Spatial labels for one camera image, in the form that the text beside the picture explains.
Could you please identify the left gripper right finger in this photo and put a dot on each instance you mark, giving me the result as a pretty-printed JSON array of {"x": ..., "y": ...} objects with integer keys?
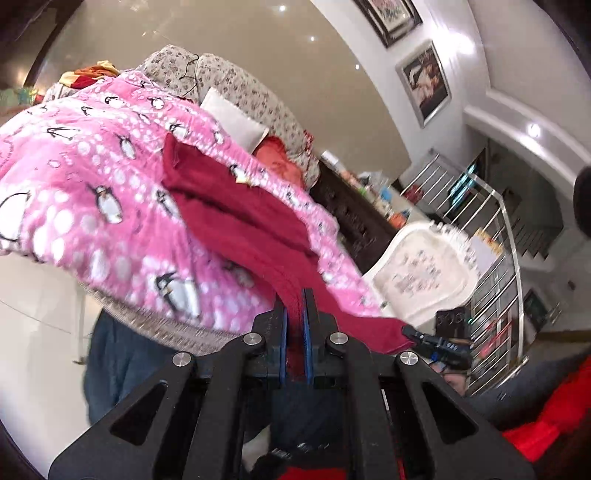
[{"x": 401, "y": 419}]

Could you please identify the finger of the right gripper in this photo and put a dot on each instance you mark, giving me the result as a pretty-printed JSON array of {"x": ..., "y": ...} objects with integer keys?
[{"x": 439, "y": 349}]

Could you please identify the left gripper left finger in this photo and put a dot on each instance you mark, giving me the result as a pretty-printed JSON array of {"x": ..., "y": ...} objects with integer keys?
[{"x": 188, "y": 420}]

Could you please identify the dark red sweater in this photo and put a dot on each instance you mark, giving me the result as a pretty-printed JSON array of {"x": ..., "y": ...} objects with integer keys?
[{"x": 252, "y": 228}]

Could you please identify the person's right hand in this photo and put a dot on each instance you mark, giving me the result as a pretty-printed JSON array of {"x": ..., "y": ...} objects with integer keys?
[{"x": 456, "y": 379}]

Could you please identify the white ornate chair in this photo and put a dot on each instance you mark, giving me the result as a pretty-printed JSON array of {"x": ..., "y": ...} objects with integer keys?
[{"x": 427, "y": 268}]

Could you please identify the dark carved wooden bench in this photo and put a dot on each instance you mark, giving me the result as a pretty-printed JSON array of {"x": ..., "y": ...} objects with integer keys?
[{"x": 363, "y": 230}]

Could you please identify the red embroidered cushion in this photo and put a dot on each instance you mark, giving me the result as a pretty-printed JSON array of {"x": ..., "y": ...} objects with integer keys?
[{"x": 272, "y": 153}]

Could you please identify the white pillow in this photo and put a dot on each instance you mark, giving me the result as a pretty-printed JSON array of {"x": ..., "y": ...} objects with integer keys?
[{"x": 240, "y": 127}]

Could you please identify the pink penguin blanket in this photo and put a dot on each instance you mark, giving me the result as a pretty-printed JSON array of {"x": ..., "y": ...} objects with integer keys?
[{"x": 82, "y": 189}]

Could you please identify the floral quilt pillow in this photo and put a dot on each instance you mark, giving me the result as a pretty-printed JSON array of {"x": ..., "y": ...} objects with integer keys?
[{"x": 190, "y": 76}]

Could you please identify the framed flower picture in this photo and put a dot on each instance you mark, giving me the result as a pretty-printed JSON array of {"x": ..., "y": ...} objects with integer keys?
[{"x": 392, "y": 20}]

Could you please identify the framed wall photo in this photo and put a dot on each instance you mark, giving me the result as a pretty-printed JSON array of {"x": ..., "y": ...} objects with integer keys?
[{"x": 425, "y": 82}]

